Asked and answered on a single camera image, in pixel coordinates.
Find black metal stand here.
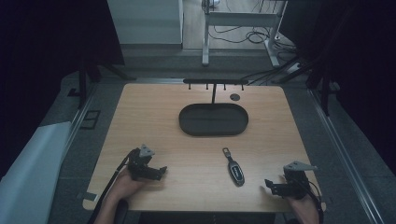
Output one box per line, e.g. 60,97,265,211
66,60,137,110
241,54,342,118

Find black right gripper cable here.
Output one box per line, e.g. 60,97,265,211
303,178,325,224

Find white desk frame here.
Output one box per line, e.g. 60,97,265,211
201,0,288,68

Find white cabinet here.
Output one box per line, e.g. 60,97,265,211
106,0,185,50

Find black key rack with tray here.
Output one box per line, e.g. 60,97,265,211
177,77,249,137

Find black car key fob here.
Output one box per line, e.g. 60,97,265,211
221,147,246,188

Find white power strip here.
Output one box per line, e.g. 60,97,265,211
285,62,303,75

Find person's left hand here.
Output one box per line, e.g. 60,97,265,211
106,168,148,202

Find person's dark clothing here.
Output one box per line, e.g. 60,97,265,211
137,211,277,224

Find person's right hand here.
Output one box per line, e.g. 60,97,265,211
285,194,321,218

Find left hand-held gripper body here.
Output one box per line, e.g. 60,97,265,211
127,143,156,182

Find black floor cables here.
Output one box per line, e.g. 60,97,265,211
207,24,298,55

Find aluminium floor rail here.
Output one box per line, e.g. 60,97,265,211
60,82,100,157
306,88,387,224

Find dark curtain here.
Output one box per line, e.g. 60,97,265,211
0,0,126,181
279,0,396,176

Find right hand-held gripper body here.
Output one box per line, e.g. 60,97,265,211
278,161,318,201

